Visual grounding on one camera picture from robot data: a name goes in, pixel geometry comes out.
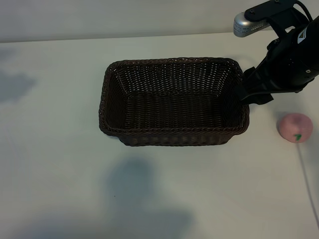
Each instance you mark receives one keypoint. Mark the pink toy peach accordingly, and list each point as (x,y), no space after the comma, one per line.
(294,124)

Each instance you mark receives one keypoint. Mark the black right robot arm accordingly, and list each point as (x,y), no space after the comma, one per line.
(316,30)

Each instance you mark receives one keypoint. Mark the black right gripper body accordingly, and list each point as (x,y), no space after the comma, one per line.
(286,66)

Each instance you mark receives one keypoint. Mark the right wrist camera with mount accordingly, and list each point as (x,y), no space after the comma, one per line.
(240,23)

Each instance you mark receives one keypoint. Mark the dark brown wicker basket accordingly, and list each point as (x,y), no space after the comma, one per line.
(174,112)

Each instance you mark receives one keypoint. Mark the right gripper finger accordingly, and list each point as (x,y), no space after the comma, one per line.
(253,85)
(263,99)

